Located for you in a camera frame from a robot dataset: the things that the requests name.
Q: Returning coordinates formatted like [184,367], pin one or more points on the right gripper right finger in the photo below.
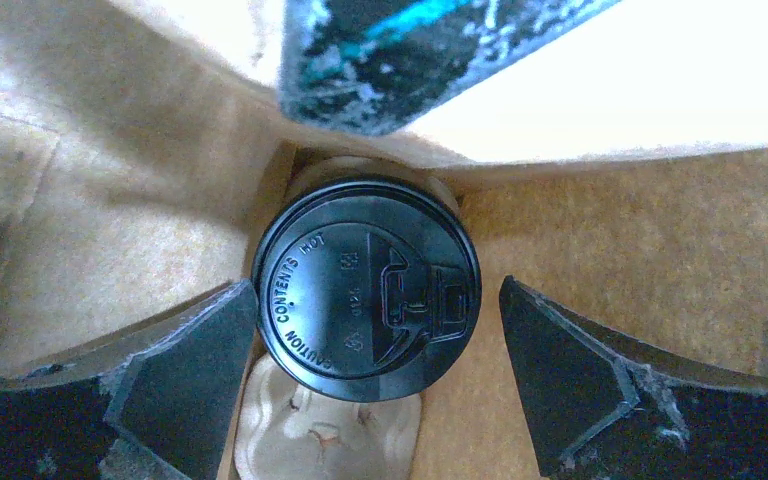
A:
[600,404]

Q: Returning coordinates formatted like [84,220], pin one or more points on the green paper bag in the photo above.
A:
[622,171]

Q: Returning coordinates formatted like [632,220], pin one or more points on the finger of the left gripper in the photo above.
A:
[373,67]

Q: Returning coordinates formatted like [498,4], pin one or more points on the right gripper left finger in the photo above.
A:
[156,403]

